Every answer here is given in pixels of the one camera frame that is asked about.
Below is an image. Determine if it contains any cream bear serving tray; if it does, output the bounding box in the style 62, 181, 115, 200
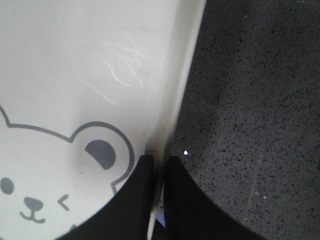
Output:
0, 0, 206, 240

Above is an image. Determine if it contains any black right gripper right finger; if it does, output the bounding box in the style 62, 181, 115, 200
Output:
163, 156, 262, 240

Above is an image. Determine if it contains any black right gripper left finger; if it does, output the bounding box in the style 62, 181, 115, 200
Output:
60, 155, 155, 240

